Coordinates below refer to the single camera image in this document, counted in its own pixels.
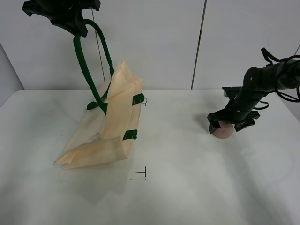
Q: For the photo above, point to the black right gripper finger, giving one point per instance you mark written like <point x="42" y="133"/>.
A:
<point x="213" y="126"/>
<point x="244" y="124"/>

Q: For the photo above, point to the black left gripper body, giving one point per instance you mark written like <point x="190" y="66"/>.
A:
<point x="60" y="10"/>

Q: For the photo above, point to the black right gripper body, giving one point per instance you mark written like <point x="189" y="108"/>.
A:
<point x="240" y="106"/>

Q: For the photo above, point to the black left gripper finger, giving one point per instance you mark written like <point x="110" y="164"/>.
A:
<point x="76" y="27"/>

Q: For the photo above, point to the pink peach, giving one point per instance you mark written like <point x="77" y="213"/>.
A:
<point x="225" y="131"/>

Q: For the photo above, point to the cream linen bag green handles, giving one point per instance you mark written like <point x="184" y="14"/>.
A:
<point x="107" y="130"/>

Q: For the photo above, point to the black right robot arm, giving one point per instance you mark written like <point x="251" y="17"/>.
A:
<point x="272" y="78"/>

